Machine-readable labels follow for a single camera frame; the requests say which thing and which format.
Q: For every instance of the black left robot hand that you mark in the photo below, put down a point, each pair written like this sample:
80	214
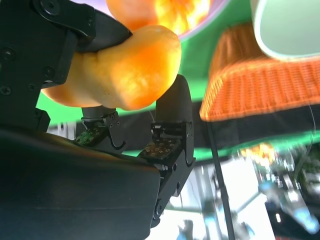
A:
75	190

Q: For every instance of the shell-shaped orange bread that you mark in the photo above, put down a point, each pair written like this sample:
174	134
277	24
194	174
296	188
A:
130	72

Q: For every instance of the pale green bowl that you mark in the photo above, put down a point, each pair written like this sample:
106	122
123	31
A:
287	27

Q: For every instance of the lavender round plate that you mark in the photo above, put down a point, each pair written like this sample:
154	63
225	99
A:
200	27

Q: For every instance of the orange wicker basket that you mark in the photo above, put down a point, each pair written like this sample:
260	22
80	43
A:
262	87

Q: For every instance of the black vertical pole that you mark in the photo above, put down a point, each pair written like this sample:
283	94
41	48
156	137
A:
221	175

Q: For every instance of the green tablecloth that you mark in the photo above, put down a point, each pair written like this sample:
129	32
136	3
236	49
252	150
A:
195	55

